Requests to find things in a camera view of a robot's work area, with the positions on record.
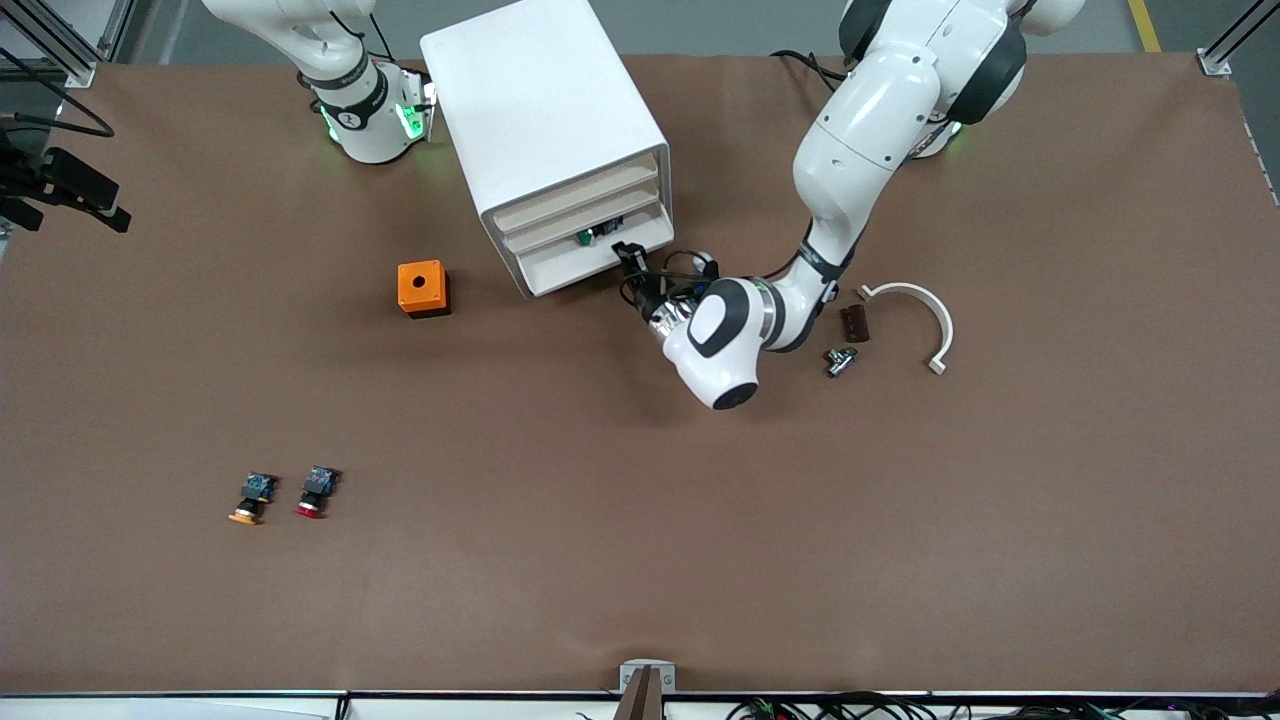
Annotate white drawer cabinet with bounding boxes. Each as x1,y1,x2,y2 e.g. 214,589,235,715
420,0,675,301

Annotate orange push button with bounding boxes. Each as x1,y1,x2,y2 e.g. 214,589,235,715
227,473,279,526

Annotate red push button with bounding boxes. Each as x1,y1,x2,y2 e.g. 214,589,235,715
294,465,343,521

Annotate brown table mat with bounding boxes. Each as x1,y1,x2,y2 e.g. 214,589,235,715
0,50,1280,696

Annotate orange box with hole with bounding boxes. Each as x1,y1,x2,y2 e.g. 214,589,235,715
397,260,452,319

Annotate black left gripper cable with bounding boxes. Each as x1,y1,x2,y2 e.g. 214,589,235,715
620,250,717,311

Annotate aluminium frame with foot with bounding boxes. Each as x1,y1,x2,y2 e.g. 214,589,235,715
0,0,136,89
1195,0,1280,79

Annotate black base power cable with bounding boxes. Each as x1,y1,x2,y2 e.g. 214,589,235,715
770,48,846,93

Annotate white curved bracket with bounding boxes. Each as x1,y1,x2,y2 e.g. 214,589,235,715
857,282,955,376

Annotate grey metal bracket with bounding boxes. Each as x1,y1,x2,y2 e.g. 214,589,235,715
619,659,677,694

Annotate black cable bundle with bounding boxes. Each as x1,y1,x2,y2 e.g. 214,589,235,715
725,690,1280,720

